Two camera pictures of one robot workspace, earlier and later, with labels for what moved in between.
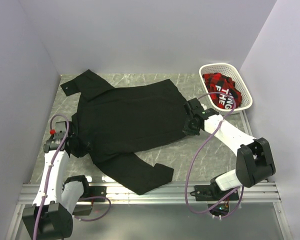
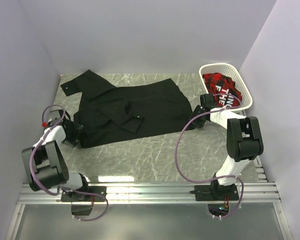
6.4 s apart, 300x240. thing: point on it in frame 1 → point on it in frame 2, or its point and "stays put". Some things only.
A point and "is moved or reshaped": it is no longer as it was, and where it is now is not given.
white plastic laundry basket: x=231 y=72 stays put
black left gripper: x=71 y=135 → x=77 y=129
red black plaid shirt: x=216 y=82 stays put
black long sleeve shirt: x=113 y=126 is moved or reshaped
